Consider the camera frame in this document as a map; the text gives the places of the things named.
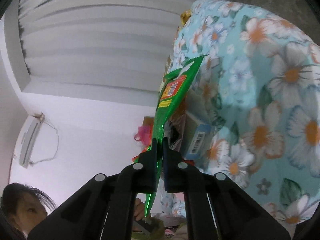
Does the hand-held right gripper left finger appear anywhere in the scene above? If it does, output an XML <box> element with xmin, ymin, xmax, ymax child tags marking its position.
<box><xmin>27</xmin><ymin>138</ymin><xmax>160</xmax><ymax>240</ymax></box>

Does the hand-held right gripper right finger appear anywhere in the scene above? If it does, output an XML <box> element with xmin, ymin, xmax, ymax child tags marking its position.
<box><xmin>162</xmin><ymin>137</ymin><xmax>292</xmax><ymax>240</ymax></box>

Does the green snack wrapper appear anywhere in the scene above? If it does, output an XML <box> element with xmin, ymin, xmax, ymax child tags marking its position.
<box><xmin>144</xmin><ymin>54</ymin><xmax>210</xmax><ymax>219</ymax></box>

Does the person's left hand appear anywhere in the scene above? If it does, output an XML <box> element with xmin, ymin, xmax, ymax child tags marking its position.
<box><xmin>132</xmin><ymin>197</ymin><xmax>146</xmax><ymax>232</ymax></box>

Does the pink plastic bag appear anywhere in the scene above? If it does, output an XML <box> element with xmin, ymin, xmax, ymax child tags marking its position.
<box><xmin>134</xmin><ymin>126</ymin><xmax>153</xmax><ymax>143</ymax></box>

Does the dark purple wrapper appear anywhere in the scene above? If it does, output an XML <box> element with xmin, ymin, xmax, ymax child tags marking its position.
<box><xmin>166</xmin><ymin>115</ymin><xmax>187</xmax><ymax>153</ymax></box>

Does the blue carton box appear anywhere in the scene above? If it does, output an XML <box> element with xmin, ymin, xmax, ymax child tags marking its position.
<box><xmin>180</xmin><ymin>111</ymin><xmax>216</xmax><ymax>161</ymax></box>

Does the person's head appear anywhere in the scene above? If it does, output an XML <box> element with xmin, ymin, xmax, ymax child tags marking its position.
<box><xmin>0</xmin><ymin>182</ymin><xmax>57</xmax><ymax>240</ymax></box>

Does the blue floral cloth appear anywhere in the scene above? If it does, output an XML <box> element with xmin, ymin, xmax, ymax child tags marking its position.
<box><xmin>160</xmin><ymin>0</ymin><xmax>320</xmax><ymax>230</ymax></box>

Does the gold foil wrapper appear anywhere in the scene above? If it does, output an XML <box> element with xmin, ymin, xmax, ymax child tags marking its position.
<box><xmin>180</xmin><ymin>9</ymin><xmax>192</xmax><ymax>27</ymax></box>

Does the thin wall wire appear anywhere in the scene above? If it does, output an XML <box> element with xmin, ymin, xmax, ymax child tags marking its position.
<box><xmin>30</xmin><ymin>112</ymin><xmax>60</xmax><ymax>165</ymax></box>

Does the white wall air conditioner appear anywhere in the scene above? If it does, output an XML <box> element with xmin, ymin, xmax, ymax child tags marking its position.
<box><xmin>19</xmin><ymin>116</ymin><xmax>43</xmax><ymax>168</ymax></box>

